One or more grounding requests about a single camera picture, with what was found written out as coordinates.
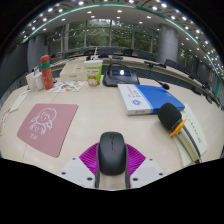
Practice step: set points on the white paper sheet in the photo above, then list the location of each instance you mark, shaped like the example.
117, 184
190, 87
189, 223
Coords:
198, 131

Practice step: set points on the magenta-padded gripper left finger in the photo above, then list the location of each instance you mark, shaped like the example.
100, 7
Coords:
75, 168

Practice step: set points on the dark gooseneck conference microphone unit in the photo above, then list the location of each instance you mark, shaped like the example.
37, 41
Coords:
120, 79

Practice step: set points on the white lidded mug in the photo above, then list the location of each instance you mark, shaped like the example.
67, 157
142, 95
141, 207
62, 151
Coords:
39, 81

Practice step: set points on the ceiling lights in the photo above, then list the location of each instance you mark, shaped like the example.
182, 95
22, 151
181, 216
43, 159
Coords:
119, 11

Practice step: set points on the printed paper cup with straw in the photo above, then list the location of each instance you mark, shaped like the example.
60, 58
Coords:
93, 73

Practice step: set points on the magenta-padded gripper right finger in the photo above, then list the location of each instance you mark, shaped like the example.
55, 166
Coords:
146, 168

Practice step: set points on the blue and white book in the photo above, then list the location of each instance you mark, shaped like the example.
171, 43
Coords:
150, 98

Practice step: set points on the cream cardboard box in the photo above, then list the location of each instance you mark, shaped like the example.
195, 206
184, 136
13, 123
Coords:
71, 72

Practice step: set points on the curved beige conference desk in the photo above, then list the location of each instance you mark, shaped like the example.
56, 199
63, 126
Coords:
140, 62

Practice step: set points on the red thermos bottle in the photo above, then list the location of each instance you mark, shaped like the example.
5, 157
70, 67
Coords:
46, 73

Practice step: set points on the dark office chairs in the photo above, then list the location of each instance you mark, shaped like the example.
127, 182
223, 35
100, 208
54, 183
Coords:
128, 52

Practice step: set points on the black computer mouse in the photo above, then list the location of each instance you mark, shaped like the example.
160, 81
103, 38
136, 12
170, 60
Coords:
112, 153

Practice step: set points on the handheld microphone with black foam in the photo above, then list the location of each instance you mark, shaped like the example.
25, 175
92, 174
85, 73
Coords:
169, 116

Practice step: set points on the colourful sticker sheet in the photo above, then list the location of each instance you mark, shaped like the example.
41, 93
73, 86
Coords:
66, 86

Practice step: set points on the pink mouse pad with drawing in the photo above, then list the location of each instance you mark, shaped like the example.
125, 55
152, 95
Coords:
46, 128

